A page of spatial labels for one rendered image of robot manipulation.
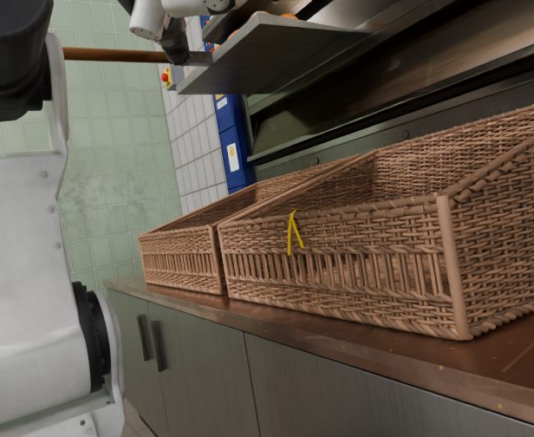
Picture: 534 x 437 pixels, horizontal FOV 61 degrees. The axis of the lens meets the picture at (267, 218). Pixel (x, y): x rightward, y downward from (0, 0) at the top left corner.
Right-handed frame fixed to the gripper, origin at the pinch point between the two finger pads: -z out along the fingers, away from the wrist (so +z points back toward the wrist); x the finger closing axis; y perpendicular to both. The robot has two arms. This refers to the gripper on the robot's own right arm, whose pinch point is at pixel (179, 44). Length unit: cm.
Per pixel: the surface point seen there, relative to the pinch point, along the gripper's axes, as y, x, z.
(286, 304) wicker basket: -18, -61, 42
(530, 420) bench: -37, -64, 80
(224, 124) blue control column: 0, -8, -70
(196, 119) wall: 16, 3, -99
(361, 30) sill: -46.5, -3.3, -4.9
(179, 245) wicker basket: 8, -50, 3
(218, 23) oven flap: -7.4, 18.9, -37.1
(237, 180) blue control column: -2, -31, -66
